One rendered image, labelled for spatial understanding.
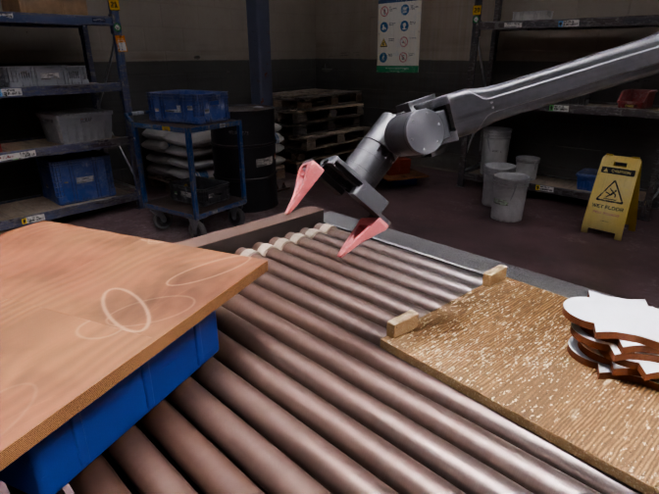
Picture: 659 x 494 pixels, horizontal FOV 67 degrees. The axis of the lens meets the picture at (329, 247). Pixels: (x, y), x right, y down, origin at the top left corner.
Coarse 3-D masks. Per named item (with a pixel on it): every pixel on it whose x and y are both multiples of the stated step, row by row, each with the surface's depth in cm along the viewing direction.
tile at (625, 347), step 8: (584, 328) 68; (592, 336) 67; (616, 344) 65; (624, 344) 63; (632, 344) 63; (640, 344) 63; (624, 352) 63; (632, 352) 63; (640, 352) 63; (648, 352) 63; (656, 352) 63
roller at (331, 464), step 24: (216, 360) 74; (216, 384) 69; (240, 384) 68; (240, 408) 65; (264, 408) 63; (264, 432) 62; (288, 432) 59; (312, 432) 59; (288, 456) 59; (312, 456) 56; (336, 456) 56; (336, 480) 54; (360, 480) 52
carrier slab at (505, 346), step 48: (480, 288) 91; (528, 288) 91; (384, 336) 76; (432, 336) 76; (480, 336) 76; (528, 336) 76; (480, 384) 65; (528, 384) 65; (576, 384) 65; (624, 384) 65; (576, 432) 57; (624, 432) 57; (624, 480) 52
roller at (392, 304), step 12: (264, 252) 114; (276, 252) 112; (288, 264) 108; (300, 264) 107; (312, 264) 106; (312, 276) 103; (324, 276) 101; (336, 276) 100; (348, 288) 97; (360, 288) 95; (372, 288) 95; (372, 300) 93; (384, 300) 91; (396, 300) 90; (396, 312) 89; (420, 312) 87
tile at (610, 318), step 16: (576, 304) 71; (592, 304) 71; (608, 304) 71; (624, 304) 71; (640, 304) 71; (576, 320) 67; (592, 320) 66; (608, 320) 66; (624, 320) 66; (640, 320) 66; (656, 320) 66; (608, 336) 64; (624, 336) 64; (640, 336) 63; (656, 336) 63
